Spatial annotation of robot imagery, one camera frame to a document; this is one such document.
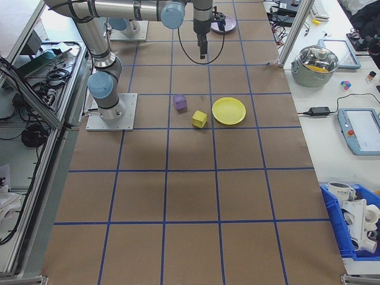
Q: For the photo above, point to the white keyboard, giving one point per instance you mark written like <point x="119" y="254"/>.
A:
<point x="319" y="10"/>

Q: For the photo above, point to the pink cyan toy cube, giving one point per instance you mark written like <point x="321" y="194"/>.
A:
<point x="345" y="85"/>

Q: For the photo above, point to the large white pipe fitting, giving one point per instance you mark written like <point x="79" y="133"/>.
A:
<point x="356" y="213"/>

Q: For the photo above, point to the black hub strip with plugs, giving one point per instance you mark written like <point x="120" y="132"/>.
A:
<point x="279" y="37"/>

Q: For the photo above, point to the grey box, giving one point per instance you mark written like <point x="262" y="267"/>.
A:
<point x="37" y="41"/>

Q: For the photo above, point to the green flat item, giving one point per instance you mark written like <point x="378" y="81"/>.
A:
<point x="41" y="63"/>

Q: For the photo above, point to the yellow cube block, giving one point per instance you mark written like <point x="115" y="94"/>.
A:
<point x="199" y="119"/>

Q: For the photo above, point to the purple round plate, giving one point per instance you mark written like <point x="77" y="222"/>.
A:
<point x="231" y="22"/>

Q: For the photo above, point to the black bag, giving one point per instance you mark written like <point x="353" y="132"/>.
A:
<point x="365" y="15"/>

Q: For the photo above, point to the small yellow block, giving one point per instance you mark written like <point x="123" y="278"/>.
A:
<point x="316" y="21"/>

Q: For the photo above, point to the black flat device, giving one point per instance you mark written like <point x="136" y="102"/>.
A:
<point x="288" y="21"/>

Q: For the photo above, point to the steel cooking pot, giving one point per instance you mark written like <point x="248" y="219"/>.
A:
<point x="308" y="78"/>

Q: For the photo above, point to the white printed mug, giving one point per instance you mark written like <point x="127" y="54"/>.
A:
<point x="340" y="191"/>

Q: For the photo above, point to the aluminium profile post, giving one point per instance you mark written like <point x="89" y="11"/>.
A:
<point x="294" y="29"/>

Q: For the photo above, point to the purple cube block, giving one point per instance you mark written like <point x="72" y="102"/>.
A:
<point x="180" y="103"/>

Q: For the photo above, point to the black laptop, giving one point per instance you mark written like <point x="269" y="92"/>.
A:
<point x="289" y="6"/>

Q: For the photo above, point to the white square base plate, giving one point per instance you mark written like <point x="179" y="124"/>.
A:
<point x="143" y="29"/>
<point x="129" y="107"/>

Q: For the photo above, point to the V-shaped metal bar frame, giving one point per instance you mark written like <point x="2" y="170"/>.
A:
<point x="55" y="118"/>

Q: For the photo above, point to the black power adapter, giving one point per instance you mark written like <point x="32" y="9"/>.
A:
<point x="319" y="111"/>

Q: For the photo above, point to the glass pot lid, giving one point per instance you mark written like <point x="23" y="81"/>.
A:
<point x="314" y="58"/>

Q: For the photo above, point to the white cloth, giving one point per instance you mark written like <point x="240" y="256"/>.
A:
<point x="9" y="202"/>

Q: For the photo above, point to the yellow round plate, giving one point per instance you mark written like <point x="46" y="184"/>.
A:
<point x="228" y="111"/>

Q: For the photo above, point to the small toy figure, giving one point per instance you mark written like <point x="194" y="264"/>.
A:
<point x="371" y="77"/>

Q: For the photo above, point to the blue grey teach pendant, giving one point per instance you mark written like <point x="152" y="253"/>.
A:
<point x="338" y="53"/>
<point x="360" y="130"/>

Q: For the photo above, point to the aluminium corner bar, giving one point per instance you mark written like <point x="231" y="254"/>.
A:
<point x="362" y="280"/>
<point x="23" y="280"/>

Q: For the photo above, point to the yellow item under lid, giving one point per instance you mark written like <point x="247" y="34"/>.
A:
<point x="319" y="69"/>

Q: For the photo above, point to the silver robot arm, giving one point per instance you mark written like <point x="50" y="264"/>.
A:
<point x="118" y="24"/>
<point x="92" y="35"/>

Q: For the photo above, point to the blue plastic bin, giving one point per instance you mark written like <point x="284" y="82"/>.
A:
<point x="332" y="213"/>

